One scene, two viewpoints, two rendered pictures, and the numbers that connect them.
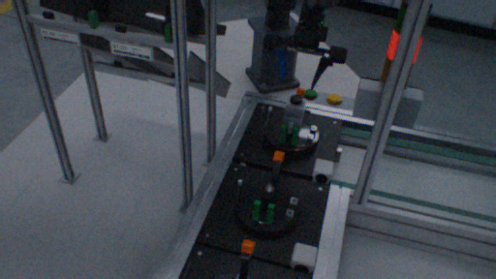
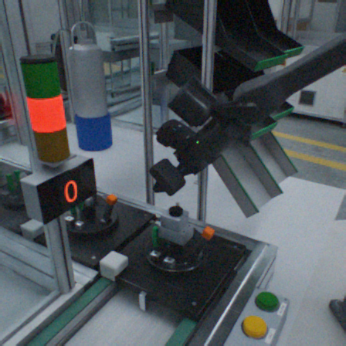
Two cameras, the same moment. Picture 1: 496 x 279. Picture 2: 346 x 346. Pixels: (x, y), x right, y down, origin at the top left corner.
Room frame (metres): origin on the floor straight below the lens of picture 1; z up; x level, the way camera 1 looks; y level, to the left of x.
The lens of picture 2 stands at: (1.10, -0.72, 1.50)
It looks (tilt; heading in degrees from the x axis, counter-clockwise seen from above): 27 degrees down; 108
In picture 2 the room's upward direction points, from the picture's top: straight up
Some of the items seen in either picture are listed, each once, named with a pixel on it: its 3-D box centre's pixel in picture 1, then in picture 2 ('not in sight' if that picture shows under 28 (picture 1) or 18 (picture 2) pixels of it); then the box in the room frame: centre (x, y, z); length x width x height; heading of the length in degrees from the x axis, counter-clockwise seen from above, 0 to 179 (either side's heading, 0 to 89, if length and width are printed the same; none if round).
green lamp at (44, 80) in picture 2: (412, 18); (41, 78); (0.74, -0.27, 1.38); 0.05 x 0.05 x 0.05
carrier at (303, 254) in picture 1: (268, 198); (89, 208); (0.65, -0.05, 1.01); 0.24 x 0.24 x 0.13; 77
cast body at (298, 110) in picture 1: (294, 111); (171, 222); (0.89, -0.11, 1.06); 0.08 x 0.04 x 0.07; 167
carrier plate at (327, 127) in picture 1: (290, 140); (176, 259); (0.90, -0.11, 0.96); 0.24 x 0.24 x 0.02; 77
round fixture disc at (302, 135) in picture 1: (291, 135); (176, 252); (0.90, -0.11, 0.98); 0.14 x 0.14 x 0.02
